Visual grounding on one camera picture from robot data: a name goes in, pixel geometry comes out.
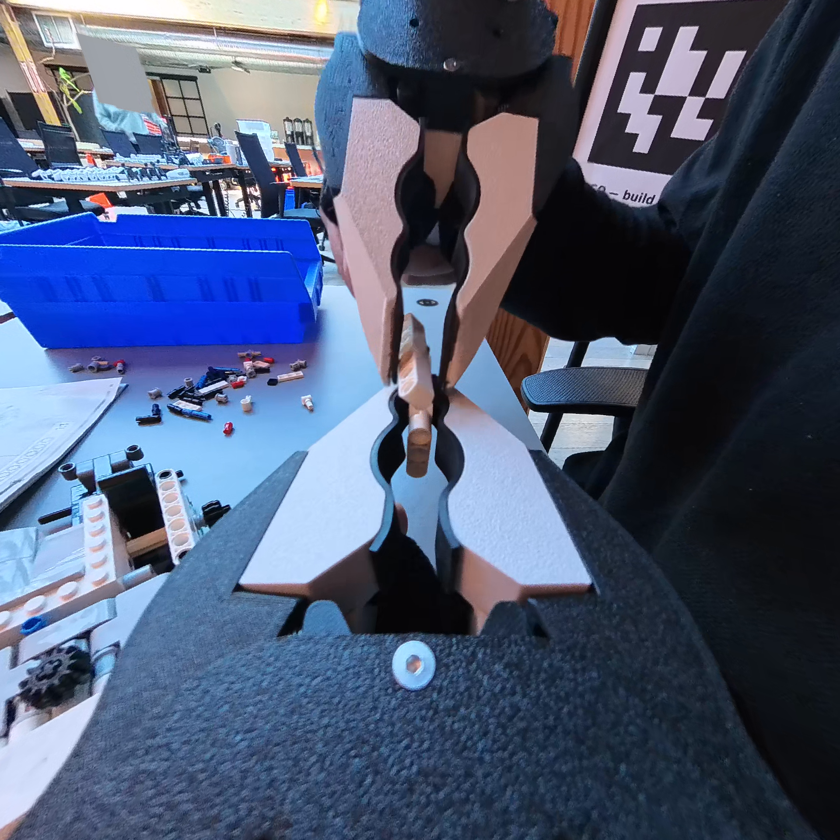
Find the framed marker sign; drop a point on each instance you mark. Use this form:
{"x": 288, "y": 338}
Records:
{"x": 610, "y": 131}

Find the black mesh office chair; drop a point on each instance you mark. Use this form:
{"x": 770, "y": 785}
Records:
{"x": 590, "y": 387}

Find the thin white lego beam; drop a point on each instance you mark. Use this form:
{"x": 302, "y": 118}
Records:
{"x": 410, "y": 387}

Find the silver ventilation duct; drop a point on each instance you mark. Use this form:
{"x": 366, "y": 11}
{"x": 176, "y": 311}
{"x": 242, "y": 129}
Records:
{"x": 229, "y": 52}

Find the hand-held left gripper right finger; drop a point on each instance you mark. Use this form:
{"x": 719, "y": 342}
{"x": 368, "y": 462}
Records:
{"x": 512, "y": 518}

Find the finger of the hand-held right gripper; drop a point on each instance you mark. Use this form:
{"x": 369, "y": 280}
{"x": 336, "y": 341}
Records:
{"x": 374, "y": 197}
{"x": 502, "y": 210}

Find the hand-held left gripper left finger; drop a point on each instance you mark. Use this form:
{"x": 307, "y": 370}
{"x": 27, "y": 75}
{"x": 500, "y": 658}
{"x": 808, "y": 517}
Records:
{"x": 321, "y": 518}

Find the lego truck model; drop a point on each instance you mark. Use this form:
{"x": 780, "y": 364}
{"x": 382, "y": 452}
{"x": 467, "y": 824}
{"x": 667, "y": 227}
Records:
{"x": 46, "y": 571}

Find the blue plastic bin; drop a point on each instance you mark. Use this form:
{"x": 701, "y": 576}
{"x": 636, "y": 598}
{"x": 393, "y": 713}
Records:
{"x": 164, "y": 302}
{"x": 197, "y": 229}

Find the open instruction booklet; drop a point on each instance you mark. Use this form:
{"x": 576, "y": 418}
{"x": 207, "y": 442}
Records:
{"x": 46, "y": 426}

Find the background desk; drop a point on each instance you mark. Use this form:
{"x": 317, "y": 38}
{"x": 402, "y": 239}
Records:
{"x": 98, "y": 186}
{"x": 305, "y": 180}

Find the person's right hand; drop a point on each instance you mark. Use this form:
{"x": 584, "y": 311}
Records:
{"x": 333, "y": 236}

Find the pile of small lego pieces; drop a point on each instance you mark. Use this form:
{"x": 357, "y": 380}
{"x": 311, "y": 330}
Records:
{"x": 289, "y": 376}

